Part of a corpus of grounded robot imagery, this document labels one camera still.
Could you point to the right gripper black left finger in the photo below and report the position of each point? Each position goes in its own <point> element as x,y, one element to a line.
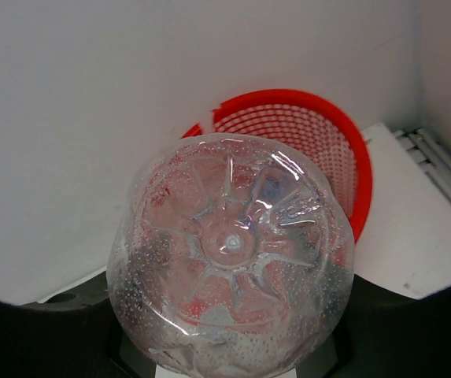
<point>71,334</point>

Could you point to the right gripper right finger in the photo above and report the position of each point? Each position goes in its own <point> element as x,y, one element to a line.
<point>384,334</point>

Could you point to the clear plastic bottle diagonal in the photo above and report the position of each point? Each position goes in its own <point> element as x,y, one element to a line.
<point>233,258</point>

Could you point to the red mesh plastic bin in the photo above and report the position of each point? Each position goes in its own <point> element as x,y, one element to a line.
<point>313,126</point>

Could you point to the aluminium front rail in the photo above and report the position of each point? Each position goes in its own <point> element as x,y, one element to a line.
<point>429,155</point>

